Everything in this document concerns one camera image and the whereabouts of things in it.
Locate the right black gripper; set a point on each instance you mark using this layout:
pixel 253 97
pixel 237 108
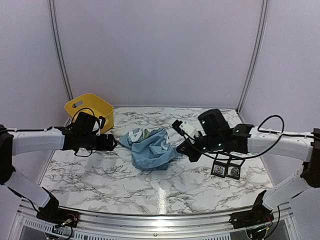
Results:
pixel 189 151

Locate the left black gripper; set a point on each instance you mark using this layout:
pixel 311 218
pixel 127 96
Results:
pixel 109 146

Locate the light blue printed t-shirt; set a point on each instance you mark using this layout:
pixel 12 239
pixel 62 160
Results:
pixel 151 149

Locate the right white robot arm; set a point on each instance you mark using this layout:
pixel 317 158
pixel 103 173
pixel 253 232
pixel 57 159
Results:
pixel 302 146

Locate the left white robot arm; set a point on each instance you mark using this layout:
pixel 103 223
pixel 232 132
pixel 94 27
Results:
pixel 18 141

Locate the portrait brooch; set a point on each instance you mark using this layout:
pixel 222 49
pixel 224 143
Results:
pixel 219 170

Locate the left black brooch display box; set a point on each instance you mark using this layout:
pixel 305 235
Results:
pixel 222 162

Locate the yellow plastic basket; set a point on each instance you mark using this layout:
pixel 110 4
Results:
pixel 91 104

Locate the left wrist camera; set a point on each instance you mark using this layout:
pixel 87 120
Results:
pixel 87 124

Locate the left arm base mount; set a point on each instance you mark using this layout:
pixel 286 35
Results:
pixel 61 217

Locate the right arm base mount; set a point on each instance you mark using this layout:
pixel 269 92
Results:
pixel 244 219

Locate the front aluminium rail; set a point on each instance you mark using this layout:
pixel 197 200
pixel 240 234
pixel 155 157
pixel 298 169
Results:
pixel 111 226

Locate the left aluminium frame post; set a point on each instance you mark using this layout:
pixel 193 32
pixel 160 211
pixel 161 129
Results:
pixel 58 49

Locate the aluminium frame post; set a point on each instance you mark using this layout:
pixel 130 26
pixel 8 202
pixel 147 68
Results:
pixel 58 49
pixel 255 54

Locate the right aluminium frame post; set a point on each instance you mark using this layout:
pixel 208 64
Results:
pixel 255 54

